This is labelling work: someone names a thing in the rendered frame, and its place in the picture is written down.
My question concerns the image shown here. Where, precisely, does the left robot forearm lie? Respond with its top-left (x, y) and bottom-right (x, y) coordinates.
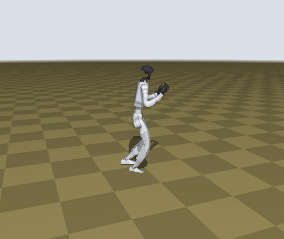
top-left (148, 93), bottom-right (157, 101)

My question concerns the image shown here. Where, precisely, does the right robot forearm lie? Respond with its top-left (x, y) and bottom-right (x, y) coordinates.
top-left (146, 93), bottom-right (163, 107)

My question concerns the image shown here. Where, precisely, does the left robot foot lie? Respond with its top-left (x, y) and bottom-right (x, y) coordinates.
top-left (120, 159), bottom-right (135, 164)

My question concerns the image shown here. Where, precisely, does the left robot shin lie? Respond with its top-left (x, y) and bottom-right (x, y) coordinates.
top-left (125, 143), bottom-right (141, 161)

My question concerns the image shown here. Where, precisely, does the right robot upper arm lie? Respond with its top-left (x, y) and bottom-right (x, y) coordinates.
top-left (141, 84), bottom-right (149, 108)

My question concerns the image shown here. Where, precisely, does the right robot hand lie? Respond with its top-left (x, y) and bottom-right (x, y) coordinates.
top-left (157, 83), bottom-right (169, 95)

